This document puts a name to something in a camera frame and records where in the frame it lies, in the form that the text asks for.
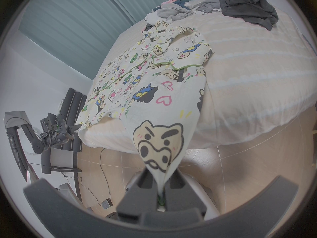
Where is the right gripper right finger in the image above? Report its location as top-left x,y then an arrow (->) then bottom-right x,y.
163,169 -> 207,215

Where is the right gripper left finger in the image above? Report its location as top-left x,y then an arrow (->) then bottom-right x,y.
116,169 -> 160,214

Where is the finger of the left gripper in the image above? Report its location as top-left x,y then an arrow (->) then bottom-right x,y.
69,123 -> 83,134

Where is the white printed pyjama top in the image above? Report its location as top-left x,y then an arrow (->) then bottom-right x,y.
79,19 -> 214,209

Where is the pile of clothes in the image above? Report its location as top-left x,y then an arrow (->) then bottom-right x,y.
144,0 -> 196,32

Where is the black padded sofa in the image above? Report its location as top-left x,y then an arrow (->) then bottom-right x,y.
59,88 -> 88,151

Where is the dark grey small table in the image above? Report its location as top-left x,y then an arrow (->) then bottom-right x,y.
41,146 -> 82,175

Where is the bed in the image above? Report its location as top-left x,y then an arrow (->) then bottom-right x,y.
79,0 -> 314,156

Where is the grey garment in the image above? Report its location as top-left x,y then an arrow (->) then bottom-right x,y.
192,0 -> 223,15

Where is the black garment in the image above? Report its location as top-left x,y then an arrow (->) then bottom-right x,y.
218,0 -> 279,31

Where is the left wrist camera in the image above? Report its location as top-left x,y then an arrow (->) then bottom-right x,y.
41,118 -> 54,133

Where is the thin black power cable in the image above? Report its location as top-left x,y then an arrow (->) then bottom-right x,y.
99,147 -> 112,203

